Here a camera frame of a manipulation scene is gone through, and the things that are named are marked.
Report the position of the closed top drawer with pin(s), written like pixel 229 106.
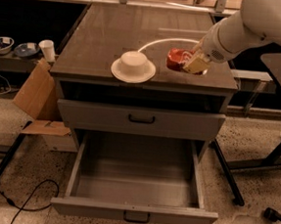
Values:
pixel 200 126

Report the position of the black stand leg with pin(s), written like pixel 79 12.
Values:
pixel 227 172
pixel 11 152

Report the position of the grey drawer cabinet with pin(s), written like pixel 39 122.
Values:
pixel 83 69

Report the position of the open middle drawer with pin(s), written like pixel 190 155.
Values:
pixel 114 173

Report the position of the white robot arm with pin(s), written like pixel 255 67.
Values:
pixel 257 23

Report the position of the black drawer handle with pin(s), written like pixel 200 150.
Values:
pixel 136 217
pixel 144 120

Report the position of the brown cardboard box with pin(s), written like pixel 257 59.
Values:
pixel 38 99

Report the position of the white paper cup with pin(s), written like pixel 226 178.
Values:
pixel 47 48

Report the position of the black left stand leg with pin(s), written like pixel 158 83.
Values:
pixel 11 152

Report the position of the black middle drawer handle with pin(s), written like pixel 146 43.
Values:
pixel 136 217

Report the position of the blue bowl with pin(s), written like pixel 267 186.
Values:
pixel 27 50
pixel 6 45

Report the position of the black right stand leg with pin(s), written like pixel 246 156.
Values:
pixel 227 172

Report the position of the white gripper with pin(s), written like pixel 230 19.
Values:
pixel 212 47

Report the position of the black top drawer handle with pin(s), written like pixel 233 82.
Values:
pixel 144 120

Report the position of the white upside-down bowl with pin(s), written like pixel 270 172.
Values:
pixel 133 67

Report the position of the blue bowl right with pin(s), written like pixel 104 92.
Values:
pixel 27 50

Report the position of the blue bowl left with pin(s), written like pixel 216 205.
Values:
pixel 6 45

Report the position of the red coke can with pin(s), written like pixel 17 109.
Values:
pixel 177 58

